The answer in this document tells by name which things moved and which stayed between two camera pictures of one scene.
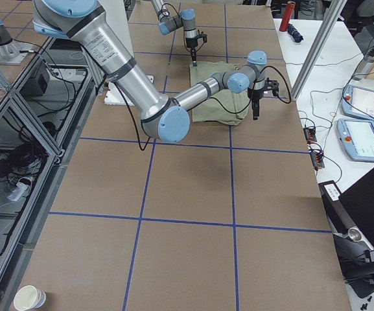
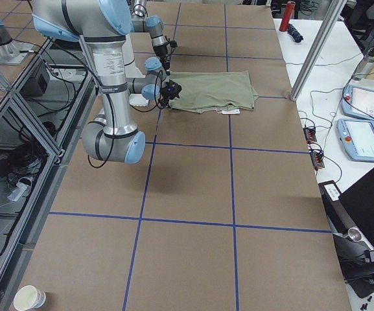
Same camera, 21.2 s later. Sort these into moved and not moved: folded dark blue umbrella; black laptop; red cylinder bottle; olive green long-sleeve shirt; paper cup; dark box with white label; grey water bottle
Moved: olive green long-sleeve shirt
Not moved: dark box with white label; red cylinder bottle; folded dark blue umbrella; black laptop; paper cup; grey water bottle
